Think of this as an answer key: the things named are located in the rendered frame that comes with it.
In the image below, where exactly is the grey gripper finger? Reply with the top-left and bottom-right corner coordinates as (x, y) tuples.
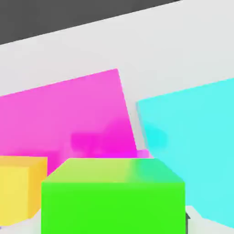
(185, 205), (204, 234)

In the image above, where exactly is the small yellow cube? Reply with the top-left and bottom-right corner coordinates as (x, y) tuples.
(0, 155), (48, 227)

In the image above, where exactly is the small green cube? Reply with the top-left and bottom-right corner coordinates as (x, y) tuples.
(41, 158), (186, 234)

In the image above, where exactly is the large cyan box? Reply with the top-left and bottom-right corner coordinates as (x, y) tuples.
(135, 78), (234, 229)

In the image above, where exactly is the large magenta box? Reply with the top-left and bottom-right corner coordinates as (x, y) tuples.
(0, 68), (138, 177)

